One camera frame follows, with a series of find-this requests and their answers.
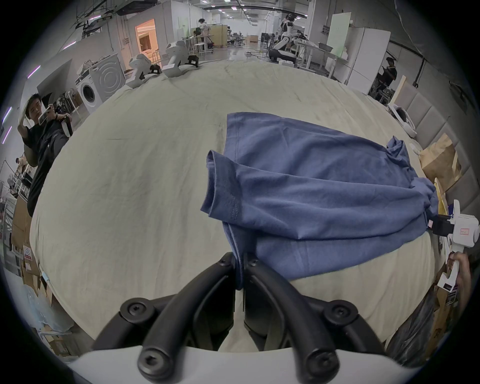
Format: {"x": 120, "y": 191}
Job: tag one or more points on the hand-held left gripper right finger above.
{"x": 285, "y": 303}

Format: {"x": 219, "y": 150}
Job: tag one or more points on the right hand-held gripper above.
{"x": 460, "y": 240}

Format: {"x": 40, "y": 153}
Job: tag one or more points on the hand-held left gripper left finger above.
{"x": 195, "y": 300}

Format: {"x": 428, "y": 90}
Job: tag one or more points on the blue shirt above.
{"x": 315, "y": 187}

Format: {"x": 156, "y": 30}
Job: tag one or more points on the person's right hand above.
{"x": 462, "y": 273}

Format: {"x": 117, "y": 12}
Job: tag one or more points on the brown paper bag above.
{"x": 440, "y": 161}

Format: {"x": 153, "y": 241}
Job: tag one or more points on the white headset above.
{"x": 403, "y": 118}

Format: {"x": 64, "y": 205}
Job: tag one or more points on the padded grey headboard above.
{"x": 431, "y": 112}

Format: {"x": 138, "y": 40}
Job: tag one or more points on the bed with beige sheet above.
{"x": 142, "y": 180}

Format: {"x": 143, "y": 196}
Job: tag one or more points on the white cabinet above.
{"x": 365, "y": 56}

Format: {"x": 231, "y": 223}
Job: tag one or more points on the white table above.
{"x": 318, "y": 52}

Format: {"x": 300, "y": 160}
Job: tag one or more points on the white humanoid robot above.
{"x": 285, "y": 39}

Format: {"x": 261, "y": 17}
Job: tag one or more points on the spare white hand-held gripper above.
{"x": 176, "y": 56}
{"x": 139, "y": 69}

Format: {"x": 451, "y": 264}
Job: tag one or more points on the white washing machine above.
{"x": 101, "y": 80}

